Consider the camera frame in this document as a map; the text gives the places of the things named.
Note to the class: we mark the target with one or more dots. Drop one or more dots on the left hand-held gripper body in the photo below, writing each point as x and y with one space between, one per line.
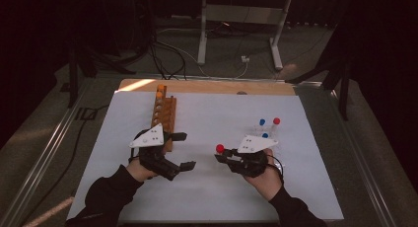
149 139

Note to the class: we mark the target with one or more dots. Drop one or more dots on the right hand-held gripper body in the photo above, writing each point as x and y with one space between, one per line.
254 144

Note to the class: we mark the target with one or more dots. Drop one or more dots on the blue capped test tube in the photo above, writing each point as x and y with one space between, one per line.
264 135
262 122

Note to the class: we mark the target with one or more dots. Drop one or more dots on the clear plastic test tube rack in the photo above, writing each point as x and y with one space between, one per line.
256 130

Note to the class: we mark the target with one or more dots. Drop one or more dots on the wooden test tube rack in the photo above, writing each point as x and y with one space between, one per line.
169 112

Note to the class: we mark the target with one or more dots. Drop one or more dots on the orange capped test tube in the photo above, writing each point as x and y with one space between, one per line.
159 94
160 87

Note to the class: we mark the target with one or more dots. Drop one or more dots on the person's left hand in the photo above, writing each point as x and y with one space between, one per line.
139 171

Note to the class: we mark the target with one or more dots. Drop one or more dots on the person's right hand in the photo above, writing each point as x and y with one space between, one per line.
267 184

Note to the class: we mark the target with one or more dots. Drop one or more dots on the white table mat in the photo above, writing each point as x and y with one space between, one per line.
210 194

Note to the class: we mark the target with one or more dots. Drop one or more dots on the white plug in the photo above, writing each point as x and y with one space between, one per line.
245 59

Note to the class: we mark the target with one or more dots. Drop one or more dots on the black stand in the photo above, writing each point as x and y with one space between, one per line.
74 75
343 85

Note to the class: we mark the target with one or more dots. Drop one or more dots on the white metal stand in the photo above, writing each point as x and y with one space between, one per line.
241 14

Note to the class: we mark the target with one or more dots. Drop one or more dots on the aluminium floor rail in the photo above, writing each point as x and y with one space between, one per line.
42 161
364 158

